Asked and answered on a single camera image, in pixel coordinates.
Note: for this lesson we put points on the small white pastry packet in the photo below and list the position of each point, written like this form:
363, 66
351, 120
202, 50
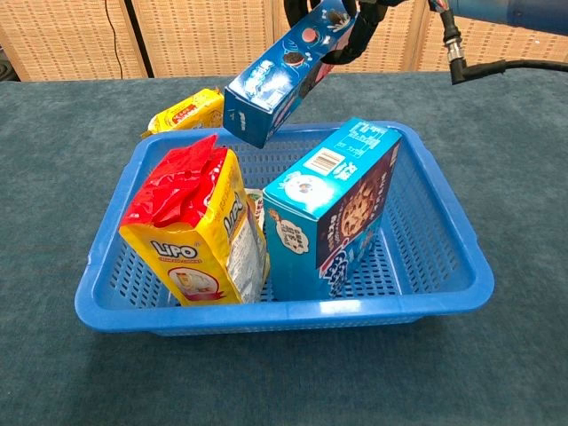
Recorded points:
256, 206

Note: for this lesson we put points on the teal table cloth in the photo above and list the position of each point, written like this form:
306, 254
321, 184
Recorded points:
284, 381

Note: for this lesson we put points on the yellow red Lipo bag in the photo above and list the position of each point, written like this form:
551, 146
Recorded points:
195, 248

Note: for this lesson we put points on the small yellow biscuit pack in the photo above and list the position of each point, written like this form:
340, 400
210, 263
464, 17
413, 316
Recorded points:
191, 113

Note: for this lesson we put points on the blue chocolate chip cookie box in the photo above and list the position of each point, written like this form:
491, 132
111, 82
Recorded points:
310, 213

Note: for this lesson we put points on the blue perforated plastic basket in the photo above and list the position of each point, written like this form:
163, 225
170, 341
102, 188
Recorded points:
288, 310

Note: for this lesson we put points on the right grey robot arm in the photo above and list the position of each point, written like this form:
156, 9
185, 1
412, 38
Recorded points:
510, 13

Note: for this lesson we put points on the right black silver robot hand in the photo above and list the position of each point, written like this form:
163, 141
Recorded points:
366, 26

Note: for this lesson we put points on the bamboo folding screen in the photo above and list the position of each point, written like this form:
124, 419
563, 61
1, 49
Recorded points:
199, 35

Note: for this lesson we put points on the blue cookie tube pack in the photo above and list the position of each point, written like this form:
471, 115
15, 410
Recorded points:
270, 84

